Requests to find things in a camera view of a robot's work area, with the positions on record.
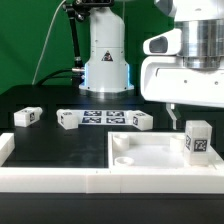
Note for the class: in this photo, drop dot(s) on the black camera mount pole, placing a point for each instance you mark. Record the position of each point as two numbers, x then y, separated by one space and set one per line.
75 14

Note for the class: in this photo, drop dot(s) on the white U-shaped obstacle fence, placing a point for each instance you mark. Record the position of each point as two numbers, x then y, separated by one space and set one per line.
190 179

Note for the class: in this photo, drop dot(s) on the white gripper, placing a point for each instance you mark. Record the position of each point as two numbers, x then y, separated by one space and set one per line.
164 78

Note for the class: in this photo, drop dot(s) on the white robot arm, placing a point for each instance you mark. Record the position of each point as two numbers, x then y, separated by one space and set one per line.
184 65

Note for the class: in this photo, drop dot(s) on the sheet of fiducial markers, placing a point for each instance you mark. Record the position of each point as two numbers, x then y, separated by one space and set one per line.
103 117

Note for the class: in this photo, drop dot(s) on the white square tabletop part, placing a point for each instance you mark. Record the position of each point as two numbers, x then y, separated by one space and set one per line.
153 150

